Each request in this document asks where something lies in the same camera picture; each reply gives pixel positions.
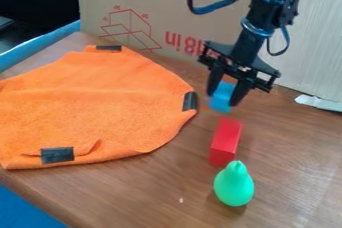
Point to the orange cloth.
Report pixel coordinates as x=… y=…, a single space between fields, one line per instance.
x=89 y=105

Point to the cardboard box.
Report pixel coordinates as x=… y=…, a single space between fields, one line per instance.
x=151 y=12

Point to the blue block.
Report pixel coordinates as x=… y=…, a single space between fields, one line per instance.
x=222 y=98

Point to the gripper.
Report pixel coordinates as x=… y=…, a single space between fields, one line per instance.
x=242 y=57

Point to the white board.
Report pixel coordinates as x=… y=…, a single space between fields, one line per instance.
x=311 y=45

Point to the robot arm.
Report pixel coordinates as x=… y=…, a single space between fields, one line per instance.
x=267 y=2

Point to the red block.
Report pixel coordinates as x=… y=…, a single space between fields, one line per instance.
x=226 y=141

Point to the green toy pear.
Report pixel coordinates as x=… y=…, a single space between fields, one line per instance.
x=234 y=185

